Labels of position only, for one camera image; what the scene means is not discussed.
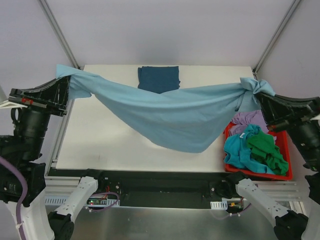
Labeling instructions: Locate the white cable duct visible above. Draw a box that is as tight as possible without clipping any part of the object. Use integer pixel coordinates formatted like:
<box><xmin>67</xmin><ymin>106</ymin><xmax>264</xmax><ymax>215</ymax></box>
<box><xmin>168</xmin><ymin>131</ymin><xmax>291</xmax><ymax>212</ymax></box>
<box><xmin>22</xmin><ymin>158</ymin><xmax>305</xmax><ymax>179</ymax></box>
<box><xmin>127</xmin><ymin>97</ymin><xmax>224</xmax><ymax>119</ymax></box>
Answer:
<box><xmin>44</xmin><ymin>196</ymin><xmax>121</xmax><ymax>208</ymax></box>
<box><xmin>210</xmin><ymin>200</ymin><xmax>228</xmax><ymax>211</ymax></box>

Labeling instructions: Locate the folded navy blue t shirt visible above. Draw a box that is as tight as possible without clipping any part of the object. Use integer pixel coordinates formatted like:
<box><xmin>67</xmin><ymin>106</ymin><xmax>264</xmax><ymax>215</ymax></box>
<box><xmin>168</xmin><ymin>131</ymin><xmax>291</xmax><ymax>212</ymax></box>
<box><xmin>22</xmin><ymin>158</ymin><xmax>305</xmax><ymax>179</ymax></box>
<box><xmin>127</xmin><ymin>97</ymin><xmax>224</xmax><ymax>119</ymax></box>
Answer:
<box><xmin>137</xmin><ymin>66</ymin><xmax>180</xmax><ymax>94</ymax></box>

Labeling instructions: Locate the teal t shirt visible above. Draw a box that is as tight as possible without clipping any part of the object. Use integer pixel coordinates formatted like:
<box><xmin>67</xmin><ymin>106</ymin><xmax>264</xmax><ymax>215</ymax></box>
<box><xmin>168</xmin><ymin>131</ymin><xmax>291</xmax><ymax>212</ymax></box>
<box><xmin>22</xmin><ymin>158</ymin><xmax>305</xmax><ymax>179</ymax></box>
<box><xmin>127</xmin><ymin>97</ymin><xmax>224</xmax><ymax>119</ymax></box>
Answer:
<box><xmin>223</xmin><ymin>124</ymin><xmax>274</xmax><ymax>175</ymax></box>

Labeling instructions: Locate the green t shirt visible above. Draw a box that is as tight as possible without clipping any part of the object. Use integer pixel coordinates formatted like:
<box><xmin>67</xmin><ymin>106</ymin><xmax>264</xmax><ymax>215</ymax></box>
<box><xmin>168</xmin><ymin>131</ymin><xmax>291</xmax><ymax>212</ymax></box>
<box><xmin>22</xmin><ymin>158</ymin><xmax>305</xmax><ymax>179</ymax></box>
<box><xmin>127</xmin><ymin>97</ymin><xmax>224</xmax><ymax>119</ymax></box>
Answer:
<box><xmin>246</xmin><ymin>131</ymin><xmax>289</xmax><ymax>176</ymax></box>

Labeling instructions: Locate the left aluminium frame post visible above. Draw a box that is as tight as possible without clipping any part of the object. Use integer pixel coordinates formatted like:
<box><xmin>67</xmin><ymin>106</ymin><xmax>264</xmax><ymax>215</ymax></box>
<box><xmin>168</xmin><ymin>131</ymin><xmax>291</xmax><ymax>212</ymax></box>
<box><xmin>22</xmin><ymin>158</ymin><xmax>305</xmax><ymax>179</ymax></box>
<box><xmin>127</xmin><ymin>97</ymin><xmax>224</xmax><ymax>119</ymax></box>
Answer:
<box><xmin>37</xmin><ymin>0</ymin><xmax>81</xmax><ymax>69</ymax></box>

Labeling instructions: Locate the right white cable duct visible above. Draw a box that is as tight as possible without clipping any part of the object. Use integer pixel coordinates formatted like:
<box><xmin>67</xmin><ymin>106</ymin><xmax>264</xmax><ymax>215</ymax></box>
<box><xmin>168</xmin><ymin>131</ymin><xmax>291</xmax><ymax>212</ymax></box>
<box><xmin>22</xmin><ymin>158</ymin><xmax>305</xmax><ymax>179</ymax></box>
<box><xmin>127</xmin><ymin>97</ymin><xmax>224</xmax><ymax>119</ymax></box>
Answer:
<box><xmin>210</xmin><ymin>200</ymin><xmax>228</xmax><ymax>211</ymax></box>

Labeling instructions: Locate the red plastic bin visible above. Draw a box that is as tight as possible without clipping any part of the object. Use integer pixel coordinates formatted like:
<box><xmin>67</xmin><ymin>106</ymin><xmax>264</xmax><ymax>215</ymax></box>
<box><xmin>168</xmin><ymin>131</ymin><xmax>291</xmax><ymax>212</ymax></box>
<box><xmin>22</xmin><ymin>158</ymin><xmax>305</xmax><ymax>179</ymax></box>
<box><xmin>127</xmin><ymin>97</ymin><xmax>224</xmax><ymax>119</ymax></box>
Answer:
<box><xmin>223</xmin><ymin>121</ymin><xmax>293</xmax><ymax>181</ymax></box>

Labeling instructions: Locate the aluminium frame post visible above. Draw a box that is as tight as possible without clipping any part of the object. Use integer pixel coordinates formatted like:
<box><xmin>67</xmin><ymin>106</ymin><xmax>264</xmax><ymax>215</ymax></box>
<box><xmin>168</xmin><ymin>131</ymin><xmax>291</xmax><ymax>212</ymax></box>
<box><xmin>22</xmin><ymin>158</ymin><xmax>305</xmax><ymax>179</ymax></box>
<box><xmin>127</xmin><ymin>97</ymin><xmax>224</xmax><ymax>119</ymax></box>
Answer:
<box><xmin>252</xmin><ymin>0</ymin><xmax>303</xmax><ymax>77</ymax></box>
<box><xmin>37</xmin><ymin>0</ymin><xmax>81</xmax><ymax>69</ymax></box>

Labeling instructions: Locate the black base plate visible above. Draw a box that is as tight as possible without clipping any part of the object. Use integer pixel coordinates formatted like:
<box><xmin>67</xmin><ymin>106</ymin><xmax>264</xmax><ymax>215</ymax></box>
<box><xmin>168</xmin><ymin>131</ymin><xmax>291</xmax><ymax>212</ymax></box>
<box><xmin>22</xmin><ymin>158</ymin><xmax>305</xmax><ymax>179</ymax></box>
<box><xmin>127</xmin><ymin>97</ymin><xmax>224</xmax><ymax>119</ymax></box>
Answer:
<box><xmin>47</xmin><ymin>168</ymin><xmax>241</xmax><ymax>208</ymax></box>

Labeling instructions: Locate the left white cable duct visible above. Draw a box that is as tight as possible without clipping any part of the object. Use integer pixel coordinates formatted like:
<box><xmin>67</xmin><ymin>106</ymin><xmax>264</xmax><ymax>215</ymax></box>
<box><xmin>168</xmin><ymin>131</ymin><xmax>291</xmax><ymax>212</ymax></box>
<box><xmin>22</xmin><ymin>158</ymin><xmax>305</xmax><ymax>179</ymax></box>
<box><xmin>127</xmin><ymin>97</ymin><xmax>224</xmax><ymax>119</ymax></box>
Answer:
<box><xmin>44</xmin><ymin>196</ymin><xmax>121</xmax><ymax>208</ymax></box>

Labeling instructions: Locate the right aluminium frame post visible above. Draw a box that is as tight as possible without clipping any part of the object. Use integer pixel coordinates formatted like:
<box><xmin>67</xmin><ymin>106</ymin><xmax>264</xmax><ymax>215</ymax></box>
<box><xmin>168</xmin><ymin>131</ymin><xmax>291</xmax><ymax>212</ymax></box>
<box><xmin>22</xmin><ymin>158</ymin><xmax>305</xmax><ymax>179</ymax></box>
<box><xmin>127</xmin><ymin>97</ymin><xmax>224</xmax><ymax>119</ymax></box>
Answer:
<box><xmin>252</xmin><ymin>0</ymin><xmax>303</xmax><ymax>77</ymax></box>

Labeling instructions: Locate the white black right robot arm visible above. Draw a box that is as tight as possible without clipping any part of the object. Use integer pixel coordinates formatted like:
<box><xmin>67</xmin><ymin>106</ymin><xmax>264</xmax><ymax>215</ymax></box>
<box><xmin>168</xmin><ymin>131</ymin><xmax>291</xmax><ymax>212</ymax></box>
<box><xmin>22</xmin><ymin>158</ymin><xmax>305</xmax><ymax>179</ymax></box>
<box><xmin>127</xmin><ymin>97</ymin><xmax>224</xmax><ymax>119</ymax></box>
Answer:
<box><xmin>222</xmin><ymin>93</ymin><xmax>320</xmax><ymax>240</ymax></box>

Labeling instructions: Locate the light blue t shirt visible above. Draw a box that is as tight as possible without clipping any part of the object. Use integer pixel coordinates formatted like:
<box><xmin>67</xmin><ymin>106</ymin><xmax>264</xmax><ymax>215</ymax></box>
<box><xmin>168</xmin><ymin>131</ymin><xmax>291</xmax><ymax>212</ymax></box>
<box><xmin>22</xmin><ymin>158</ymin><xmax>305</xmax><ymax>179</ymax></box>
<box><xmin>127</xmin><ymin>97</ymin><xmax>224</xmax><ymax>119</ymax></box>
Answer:
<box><xmin>55</xmin><ymin>64</ymin><xmax>275</xmax><ymax>153</ymax></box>

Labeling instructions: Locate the lilac t shirt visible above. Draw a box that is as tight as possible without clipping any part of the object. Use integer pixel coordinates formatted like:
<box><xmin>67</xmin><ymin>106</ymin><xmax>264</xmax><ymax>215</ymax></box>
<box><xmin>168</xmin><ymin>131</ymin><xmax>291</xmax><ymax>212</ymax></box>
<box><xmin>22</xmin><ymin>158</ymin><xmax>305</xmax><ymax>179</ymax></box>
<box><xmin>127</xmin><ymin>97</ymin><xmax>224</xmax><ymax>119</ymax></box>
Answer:
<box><xmin>228</xmin><ymin>110</ymin><xmax>269</xmax><ymax>136</ymax></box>

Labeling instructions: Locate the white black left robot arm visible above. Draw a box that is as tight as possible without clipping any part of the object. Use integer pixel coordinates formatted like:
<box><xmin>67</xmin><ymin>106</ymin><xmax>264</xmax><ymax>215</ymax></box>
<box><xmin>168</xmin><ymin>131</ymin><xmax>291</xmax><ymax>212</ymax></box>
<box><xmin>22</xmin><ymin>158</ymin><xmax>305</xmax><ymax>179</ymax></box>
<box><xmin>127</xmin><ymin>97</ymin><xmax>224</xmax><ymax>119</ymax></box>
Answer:
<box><xmin>0</xmin><ymin>76</ymin><xmax>106</xmax><ymax>240</ymax></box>

